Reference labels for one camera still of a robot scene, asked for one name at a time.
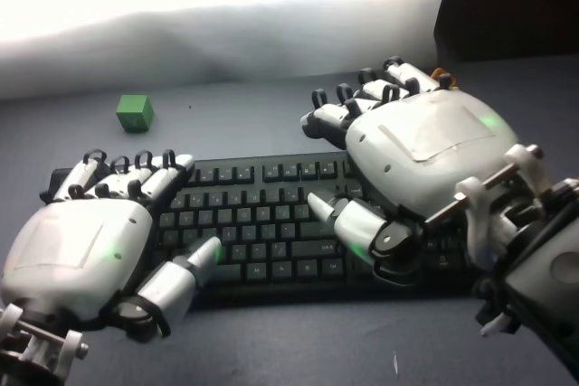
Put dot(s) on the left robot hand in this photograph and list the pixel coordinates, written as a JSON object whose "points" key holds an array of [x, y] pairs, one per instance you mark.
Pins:
{"points": [[72, 246]]}

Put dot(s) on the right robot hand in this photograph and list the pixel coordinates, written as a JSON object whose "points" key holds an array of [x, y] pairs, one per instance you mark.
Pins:
{"points": [[429, 146]]}

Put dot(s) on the grey table cloth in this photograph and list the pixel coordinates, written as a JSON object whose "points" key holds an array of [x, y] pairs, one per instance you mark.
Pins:
{"points": [[271, 341]]}

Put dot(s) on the black computer keyboard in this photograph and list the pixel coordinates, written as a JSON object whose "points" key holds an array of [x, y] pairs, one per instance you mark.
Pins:
{"points": [[271, 223]]}

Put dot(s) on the white backdrop sheet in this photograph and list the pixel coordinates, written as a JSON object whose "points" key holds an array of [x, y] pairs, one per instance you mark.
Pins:
{"points": [[226, 20]]}

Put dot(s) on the green cube block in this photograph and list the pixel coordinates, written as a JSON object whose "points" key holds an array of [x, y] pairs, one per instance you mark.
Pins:
{"points": [[133, 112]]}

